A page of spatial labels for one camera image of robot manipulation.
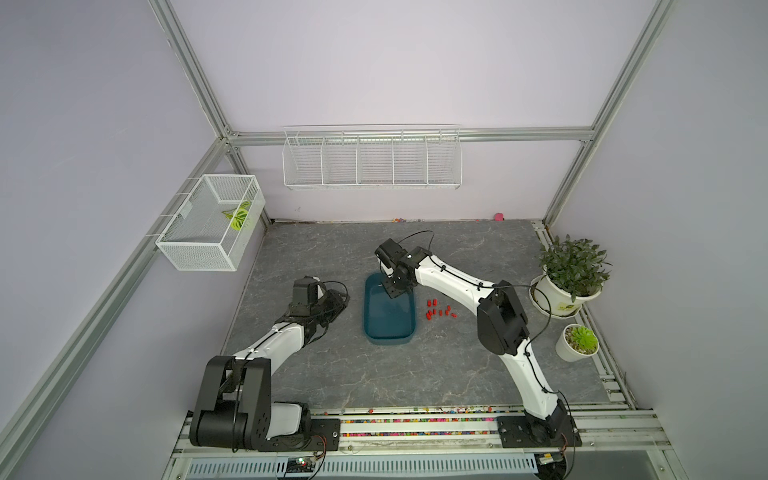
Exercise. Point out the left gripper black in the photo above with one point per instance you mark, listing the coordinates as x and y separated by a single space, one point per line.
338 305

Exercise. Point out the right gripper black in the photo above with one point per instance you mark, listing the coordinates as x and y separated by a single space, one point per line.
390 288

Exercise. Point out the teal plastic storage box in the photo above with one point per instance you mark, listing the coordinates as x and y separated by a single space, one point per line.
387 321

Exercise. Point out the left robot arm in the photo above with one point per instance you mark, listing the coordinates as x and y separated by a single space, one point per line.
234 407

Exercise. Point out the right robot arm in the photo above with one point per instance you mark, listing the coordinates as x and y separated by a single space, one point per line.
502 328

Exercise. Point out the green item in basket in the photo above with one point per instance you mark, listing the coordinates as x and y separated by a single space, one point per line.
239 218

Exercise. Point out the white mesh basket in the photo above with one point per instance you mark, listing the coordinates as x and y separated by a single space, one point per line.
198 237

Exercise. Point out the large potted green plant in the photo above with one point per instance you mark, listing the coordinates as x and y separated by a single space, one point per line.
574 272

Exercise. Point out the small potted succulent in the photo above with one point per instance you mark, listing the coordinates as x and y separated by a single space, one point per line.
577 342

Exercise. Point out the white ventilation grille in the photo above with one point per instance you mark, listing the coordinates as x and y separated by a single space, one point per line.
356 466

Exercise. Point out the white wire wall shelf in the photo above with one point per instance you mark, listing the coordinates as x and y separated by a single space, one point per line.
373 157

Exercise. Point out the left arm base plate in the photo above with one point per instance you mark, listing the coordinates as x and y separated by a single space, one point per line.
319 435

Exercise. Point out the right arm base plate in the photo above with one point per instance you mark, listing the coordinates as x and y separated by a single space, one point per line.
530 432

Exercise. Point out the aluminium rail base frame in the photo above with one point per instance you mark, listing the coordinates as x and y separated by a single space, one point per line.
473 429

